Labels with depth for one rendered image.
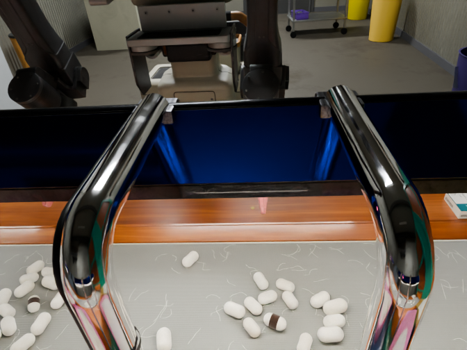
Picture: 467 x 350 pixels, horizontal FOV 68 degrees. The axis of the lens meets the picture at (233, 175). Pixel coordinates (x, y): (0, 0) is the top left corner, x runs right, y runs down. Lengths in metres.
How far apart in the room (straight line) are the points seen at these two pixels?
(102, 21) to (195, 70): 4.66
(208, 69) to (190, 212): 0.47
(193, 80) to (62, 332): 0.71
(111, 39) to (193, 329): 5.30
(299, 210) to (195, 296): 0.26
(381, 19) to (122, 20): 3.48
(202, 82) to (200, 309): 0.65
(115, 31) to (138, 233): 5.02
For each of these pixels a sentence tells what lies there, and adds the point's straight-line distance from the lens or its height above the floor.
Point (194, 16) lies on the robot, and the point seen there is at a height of 1.07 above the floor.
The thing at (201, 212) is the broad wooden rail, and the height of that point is 0.77.
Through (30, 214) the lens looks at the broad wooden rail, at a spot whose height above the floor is 0.77.
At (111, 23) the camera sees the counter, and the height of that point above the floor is 0.36.
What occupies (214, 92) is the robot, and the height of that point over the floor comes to 0.86.
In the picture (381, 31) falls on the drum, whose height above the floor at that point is 0.14.
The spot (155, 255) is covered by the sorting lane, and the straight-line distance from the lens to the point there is 0.69.
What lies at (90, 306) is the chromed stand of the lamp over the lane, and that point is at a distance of 0.19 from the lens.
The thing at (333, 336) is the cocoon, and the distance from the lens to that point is 0.55.
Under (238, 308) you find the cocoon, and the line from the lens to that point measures 0.56.
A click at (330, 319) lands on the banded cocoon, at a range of 0.56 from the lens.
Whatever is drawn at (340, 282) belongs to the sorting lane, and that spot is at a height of 0.74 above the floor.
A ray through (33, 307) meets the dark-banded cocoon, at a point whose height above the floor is 0.75.
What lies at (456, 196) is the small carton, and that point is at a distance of 0.80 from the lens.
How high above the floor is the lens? 1.22
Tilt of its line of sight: 34 degrees down
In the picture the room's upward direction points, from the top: 4 degrees counter-clockwise
